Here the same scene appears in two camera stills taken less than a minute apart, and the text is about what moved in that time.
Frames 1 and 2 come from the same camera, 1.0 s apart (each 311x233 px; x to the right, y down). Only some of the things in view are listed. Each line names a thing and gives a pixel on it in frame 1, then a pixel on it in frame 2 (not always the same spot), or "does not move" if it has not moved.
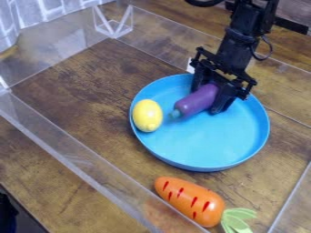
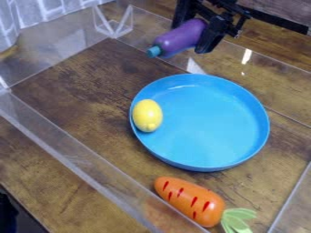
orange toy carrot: (202, 206) does not move
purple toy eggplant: (197, 102) -> (178, 40)
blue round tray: (203, 142) does not move
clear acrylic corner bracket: (114, 28) does not move
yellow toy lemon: (147, 115) does not move
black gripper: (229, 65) -> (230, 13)
